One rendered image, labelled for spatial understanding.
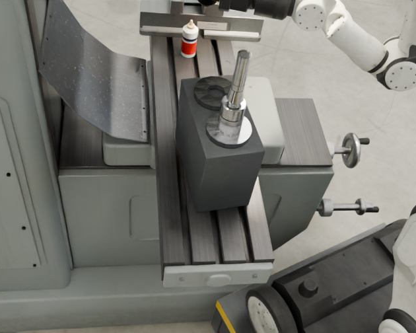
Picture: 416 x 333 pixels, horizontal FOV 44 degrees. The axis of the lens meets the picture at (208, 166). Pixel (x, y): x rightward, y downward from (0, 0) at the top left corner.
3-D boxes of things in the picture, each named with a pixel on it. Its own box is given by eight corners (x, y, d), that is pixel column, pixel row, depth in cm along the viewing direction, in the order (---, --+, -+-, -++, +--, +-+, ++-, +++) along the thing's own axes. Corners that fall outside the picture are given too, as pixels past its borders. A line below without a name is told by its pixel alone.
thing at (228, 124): (226, 113, 102) (230, 93, 98) (245, 125, 101) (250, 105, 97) (212, 126, 100) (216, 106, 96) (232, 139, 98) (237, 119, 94)
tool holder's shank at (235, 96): (232, 93, 97) (242, 45, 88) (245, 101, 96) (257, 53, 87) (222, 102, 95) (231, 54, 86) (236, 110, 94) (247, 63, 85)
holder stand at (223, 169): (223, 131, 127) (236, 69, 111) (249, 205, 114) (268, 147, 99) (174, 137, 124) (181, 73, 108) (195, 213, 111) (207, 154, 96)
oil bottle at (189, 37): (194, 49, 145) (198, 15, 136) (195, 58, 142) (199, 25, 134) (179, 48, 144) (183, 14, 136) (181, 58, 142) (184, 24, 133)
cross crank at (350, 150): (352, 148, 178) (364, 124, 169) (362, 176, 171) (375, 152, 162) (308, 148, 176) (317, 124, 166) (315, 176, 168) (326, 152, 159)
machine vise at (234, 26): (255, 11, 159) (262, -21, 151) (261, 42, 150) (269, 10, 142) (140, 3, 155) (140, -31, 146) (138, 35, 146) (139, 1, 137)
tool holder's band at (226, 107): (230, 93, 98) (230, 89, 97) (250, 105, 97) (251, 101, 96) (216, 106, 96) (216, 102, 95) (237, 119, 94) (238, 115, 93)
